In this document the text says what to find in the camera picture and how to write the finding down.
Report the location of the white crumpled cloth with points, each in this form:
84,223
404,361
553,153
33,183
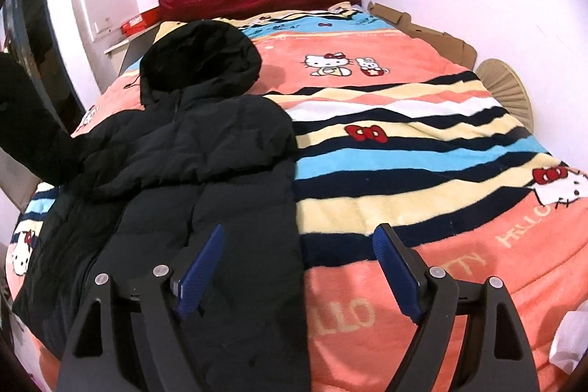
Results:
569,341

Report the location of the striped cartoon printed blanket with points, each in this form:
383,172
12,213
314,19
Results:
413,190

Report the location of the grey bedside cabinet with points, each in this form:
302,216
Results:
128,54

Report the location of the black hooded puffer jacket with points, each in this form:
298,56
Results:
206,153

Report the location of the red box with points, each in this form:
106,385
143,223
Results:
138,22

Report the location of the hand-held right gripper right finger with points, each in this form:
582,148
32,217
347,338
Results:
394,270

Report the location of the beige woven hand fan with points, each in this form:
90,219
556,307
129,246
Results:
505,84

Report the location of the dark door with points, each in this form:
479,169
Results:
41,38

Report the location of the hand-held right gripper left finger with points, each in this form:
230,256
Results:
202,270

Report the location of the flattened brown cardboard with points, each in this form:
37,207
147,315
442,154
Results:
441,40

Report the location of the white wall switch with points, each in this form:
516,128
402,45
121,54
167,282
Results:
102,28

